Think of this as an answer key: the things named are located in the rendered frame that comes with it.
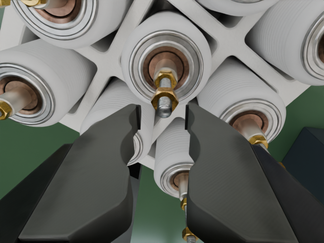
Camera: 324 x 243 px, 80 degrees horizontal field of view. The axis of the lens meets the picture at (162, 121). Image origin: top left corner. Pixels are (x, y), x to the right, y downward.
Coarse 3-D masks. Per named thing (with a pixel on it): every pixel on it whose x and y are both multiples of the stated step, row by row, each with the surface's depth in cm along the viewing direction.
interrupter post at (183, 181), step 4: (184, 176) 28; (188, 176) 28; (180, 180) 28; (184, 180) 27; (180, 184) 27; (184, 184) 27; (180, 188) 27; (184, 188) 26; (180, 192) 26; (184, 192) 26; (180, 196) 26; (180, 200) 27
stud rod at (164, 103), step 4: (164, 80) 16; (168, 80) 16; (160, 84) 16; (164, 84) 15; (168, 84) 15; (164, 96) 13; (160, 100) 13; (164, 100) 13; (168, 100) 13; (160, 104) 12; (164, 104) 12; (168, 104) 12; (160, 108) 12; (164, 108) 12; (168, 108) 12; (160, 112) 12; (164, 112) 12; (168, 112) 12; (160, 116) 13; (164, 116) 13; (168, 116) 13
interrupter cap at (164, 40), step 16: (160, 32) 18; (176, 32) 18; (144, 48) 19; (160, 48) 19; (176, 48) 19; (192, 48) 19; (144, 64) 20; (176, 64) 20; (192, 64) 19; (144, 80) 20; (192, 80) 20; (144, 96) 21
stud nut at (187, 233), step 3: (186, 228) 22; (183, 231) 22; (186, 231) 22; (189, 231) 22; (183, 234) 22; (186, 234) 22; (189, 234) 21; (192, 234) 21; (183, 237) 22; (186, 237) 22; (195, 237) 22; (186, 240) 22
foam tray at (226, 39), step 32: (160, 0) 32; (192, 0) 23; (0, 32) 25; (32, 32) 27; (128, 32) 25; (224, 32) 24; (96, 64) 27; (256, 64) 26; (96, 96) 30; (288, 96) 29; (160, 128) 32
